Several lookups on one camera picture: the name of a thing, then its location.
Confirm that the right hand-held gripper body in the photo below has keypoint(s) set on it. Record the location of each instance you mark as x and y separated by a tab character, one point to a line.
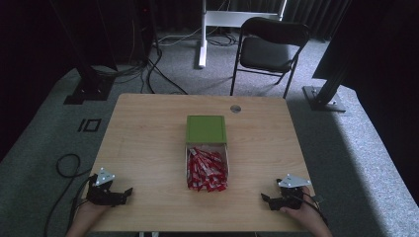
291	197

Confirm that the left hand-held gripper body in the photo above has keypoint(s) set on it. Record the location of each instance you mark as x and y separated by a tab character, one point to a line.
100	194

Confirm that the clear box of red packets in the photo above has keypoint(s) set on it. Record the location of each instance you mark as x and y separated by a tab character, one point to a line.
227	161

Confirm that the green box sleeve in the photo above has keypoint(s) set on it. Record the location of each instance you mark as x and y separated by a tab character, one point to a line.
206	129

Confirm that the person's right hand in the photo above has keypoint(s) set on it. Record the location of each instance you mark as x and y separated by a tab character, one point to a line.
306	210

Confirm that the person's left hand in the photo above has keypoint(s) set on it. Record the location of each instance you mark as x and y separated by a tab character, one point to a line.
90	212

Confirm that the pile of red packets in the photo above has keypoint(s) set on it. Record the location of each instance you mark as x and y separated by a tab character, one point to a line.
207	171

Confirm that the grey table grommet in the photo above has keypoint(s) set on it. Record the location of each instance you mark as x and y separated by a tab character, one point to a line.
235	108

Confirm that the black metal stand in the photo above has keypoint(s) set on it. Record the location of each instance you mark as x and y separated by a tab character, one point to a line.
90	85
324	97

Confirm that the black folding chair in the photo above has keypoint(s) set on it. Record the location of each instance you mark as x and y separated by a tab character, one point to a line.
267	52

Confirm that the dark computer tower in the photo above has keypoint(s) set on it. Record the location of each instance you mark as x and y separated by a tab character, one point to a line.
143	29

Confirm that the white desk frame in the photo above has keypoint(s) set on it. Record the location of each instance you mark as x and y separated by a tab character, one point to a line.
203	36

